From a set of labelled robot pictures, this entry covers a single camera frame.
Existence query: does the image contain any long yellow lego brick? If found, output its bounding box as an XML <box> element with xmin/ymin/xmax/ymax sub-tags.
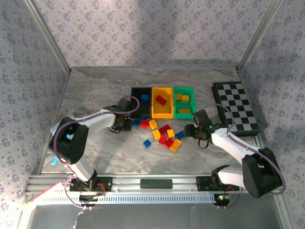
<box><xmin>170</xmin><ymin>139</ymin><xmax>182</xmax><ymax>152</ymax></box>

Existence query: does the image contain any black plastic bin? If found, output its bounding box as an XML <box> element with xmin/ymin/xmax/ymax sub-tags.
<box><xmin>130</xmin><ymin>87</ymin><xmax>153</xmax><ymax>119</ymax></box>

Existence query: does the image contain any green plastic bin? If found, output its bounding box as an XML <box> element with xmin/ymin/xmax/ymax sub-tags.
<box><xmin>173</xmin><ymin>86</ymin><xmax>197</xmax><ymax>119</ymax></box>

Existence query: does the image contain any yellow plastic bin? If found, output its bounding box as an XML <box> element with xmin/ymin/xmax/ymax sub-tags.
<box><xmin>151</xmin><ymin>87</ymin><xmax>174</xmax><ymax>119</ymax></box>

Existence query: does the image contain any black and grey chessboard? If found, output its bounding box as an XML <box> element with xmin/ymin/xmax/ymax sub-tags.
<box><xmin>211</xmin><ymin>81</ymin><xmax>260</xmax><ymax>137</ymax></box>

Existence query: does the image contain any blue marker pen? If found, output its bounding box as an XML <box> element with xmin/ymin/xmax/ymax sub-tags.
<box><xmin>51</xmin><ymin>134</ymin><xmax>73</xmax><ymax>166</ymax></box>

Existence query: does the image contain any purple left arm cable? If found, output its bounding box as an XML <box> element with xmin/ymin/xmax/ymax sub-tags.
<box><xmin>52</xmin><ymin>96</ymin><xmax>140</xmax><ymax>210</ymax></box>

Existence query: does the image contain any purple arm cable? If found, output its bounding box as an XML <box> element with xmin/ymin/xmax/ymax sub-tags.
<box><xmin>52</xmin><ymin>96</ymin><xmax>140</xmax><ymax>210</ymax></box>
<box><xmin>195</xmin><ymin>104</ymin><xmax>286</xmax><ymax>210</ymax></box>

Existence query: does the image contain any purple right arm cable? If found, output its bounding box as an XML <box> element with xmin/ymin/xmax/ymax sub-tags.
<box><xmin>195</xmin><ymin>104</ymin><xmax>286</xmax><ymax>210</ymax></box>

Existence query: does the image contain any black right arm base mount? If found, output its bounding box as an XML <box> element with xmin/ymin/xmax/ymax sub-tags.
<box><xmin>196</xmin><ymin>176</ymin><xmax>240</xmax><ymax>192</ymax></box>

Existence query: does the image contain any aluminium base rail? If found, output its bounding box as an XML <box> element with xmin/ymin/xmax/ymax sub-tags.
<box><xmin>25</xmin><ymin>175</ymin><xmax>244</xmax><ymax>193</ymax></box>

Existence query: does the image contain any black block on rail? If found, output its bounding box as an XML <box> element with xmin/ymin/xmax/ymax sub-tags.
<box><xmin>140</xmin><ymin>178</ymin><xmax>173</xmax><ymax>189</ymax></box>

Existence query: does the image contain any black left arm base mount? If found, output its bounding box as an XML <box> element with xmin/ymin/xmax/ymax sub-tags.
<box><xmin>69</xmin><ymin>176</ymin><xmax>113</xmax><ymax>192</ymax></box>

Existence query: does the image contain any white slotted cable duct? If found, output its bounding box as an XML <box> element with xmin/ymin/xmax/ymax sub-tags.
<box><xmin>35</xmin><ymin>193</ymin><xmax>215</xmax><ymax>205</ymax></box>

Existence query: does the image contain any black board with red wires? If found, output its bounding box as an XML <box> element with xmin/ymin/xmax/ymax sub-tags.
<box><xmin>79</xmin><ymin>194</ymin><xmax>105</xmax><ymax>202</ymax></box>

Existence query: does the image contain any aluminium frame post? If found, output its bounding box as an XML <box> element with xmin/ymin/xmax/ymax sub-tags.
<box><xmin>23</xmin><ymin>0</ymin><xmax>72</xmax><ymax>74</ymax></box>
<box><xmin>235</xmin><ymin>0</ymin><xmax>284</xmax><ymax>72</ymax></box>

